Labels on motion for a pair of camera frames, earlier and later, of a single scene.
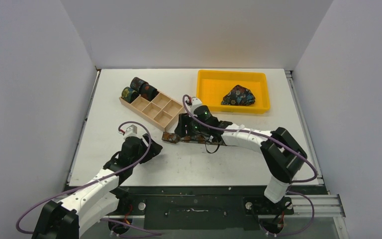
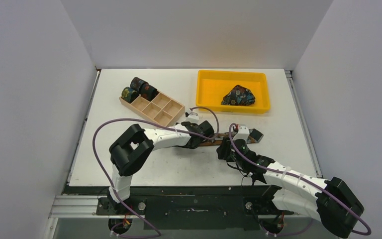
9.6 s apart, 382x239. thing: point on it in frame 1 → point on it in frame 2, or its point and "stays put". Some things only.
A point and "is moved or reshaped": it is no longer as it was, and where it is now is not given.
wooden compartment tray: (161, 111) stays put
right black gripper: (182, 126) → (229, 145)
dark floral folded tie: (239, 95) stays put
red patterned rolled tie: (147, 91) stays put
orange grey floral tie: (173, 138) is moved or reshaped
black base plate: (200, 207) stays put
